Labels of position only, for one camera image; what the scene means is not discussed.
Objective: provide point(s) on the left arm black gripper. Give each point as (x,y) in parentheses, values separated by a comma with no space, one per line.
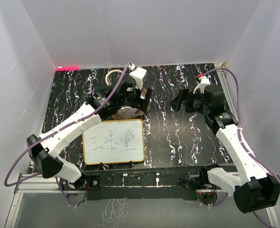
(138,103)

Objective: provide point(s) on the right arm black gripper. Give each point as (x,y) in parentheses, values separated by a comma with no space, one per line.
(184,94)

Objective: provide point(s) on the printed canvas tote bag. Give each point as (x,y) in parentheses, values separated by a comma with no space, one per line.
(127,112)

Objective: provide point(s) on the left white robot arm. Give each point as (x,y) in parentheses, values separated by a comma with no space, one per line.
(45,149)

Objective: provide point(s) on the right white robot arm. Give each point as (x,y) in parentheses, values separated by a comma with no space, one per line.
(254,188)

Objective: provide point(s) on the yellow-framed whiteboard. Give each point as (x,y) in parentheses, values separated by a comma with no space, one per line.
(120,141)

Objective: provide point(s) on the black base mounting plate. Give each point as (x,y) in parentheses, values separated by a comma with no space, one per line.
(152,183)

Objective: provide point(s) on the red light strip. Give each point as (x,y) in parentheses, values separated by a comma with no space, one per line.
(70,68)

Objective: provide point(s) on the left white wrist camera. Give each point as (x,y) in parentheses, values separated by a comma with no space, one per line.
(138,74)

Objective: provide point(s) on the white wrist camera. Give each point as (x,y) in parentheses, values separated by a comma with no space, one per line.
(203,83)
(138,74)

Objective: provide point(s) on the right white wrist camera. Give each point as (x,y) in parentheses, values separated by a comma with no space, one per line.
(203,83)

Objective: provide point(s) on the right side aluminium rail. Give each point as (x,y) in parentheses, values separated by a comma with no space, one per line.
(223,76)

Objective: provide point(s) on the aluminium frame rail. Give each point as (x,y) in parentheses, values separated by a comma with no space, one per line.
(46,203)

